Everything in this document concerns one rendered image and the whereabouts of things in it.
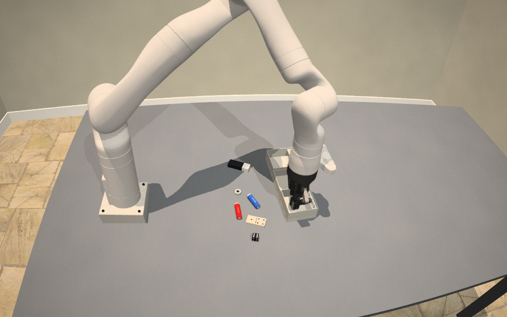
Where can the blue aa battery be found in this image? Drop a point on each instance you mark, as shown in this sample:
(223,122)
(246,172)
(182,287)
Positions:
(253,201)

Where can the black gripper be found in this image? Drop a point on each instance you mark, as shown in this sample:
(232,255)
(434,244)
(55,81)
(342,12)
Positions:
(299,188)

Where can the red battery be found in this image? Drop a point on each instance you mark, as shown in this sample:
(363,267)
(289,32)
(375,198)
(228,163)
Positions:
(238,211)

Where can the cream domino tile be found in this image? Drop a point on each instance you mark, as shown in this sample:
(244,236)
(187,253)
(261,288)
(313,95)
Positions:
(256,221)

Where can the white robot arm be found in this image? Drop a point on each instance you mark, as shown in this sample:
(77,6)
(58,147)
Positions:
(110,106)

